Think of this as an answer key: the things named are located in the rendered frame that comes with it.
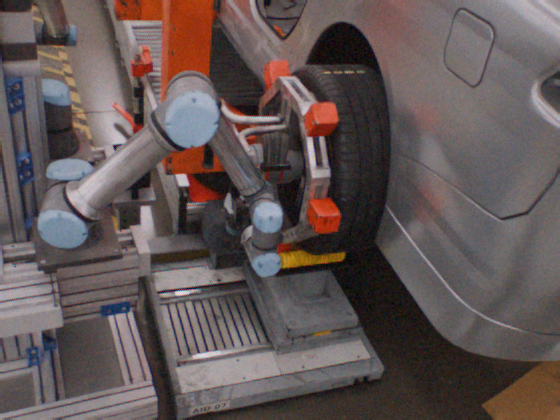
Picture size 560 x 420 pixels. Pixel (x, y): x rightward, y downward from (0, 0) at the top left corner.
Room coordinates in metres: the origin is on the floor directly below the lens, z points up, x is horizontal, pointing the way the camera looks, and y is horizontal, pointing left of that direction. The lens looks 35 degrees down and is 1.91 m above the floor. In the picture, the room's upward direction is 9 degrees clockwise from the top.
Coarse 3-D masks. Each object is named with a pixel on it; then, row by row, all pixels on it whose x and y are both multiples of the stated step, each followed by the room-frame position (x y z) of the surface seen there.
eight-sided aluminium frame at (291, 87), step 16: (288, 80) 1.89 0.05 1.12; (272, 96) 1.94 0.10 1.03; (288, 96) 1.81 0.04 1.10; (304, 96) 1.80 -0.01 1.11; (272, 112) 2.04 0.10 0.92; (304, 112) 1.69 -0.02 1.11; (304, 128) 1.66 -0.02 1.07; (304, 144) 1.64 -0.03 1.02; (320, 144) 1.64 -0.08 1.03; (320, 160) 1.62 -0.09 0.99; (320, 176) 1.57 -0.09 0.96; (320, 192) 1.59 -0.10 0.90; (304, 208) 1.57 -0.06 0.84; (288, 224) 1.78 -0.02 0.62; (304, 224) 1.56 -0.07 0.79; (288, 240) 1.65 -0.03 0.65
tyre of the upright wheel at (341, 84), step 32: (320, 64) 1.98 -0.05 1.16; (352, 64) 2.02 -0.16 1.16; (320, 96) 1.79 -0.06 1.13; (352, 96) 1.76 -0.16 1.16; (384, 96) 1.80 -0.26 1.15; (352, 128) 1.66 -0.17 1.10; (384, 128) 1.70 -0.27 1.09; (352, 160) 1.60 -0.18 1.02; (384, 160) 1.64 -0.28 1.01; (352, 192) 1.56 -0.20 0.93; (384, 192) 1.60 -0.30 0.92; (352, 224) 1.57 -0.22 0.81
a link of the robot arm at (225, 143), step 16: (208, 80) 1.33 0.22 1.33; (224, 128) 1.36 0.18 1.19; (224, 144) 1.35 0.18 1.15; (240, 144) 1.39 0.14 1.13; (224, 160) 1.36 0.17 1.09; (240, 160) 1.37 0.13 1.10; (240, 176) 1.37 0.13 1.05; (256, 176) 1.39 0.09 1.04; (256, 192) 1.38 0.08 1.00; (272, 192) 1.45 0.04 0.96
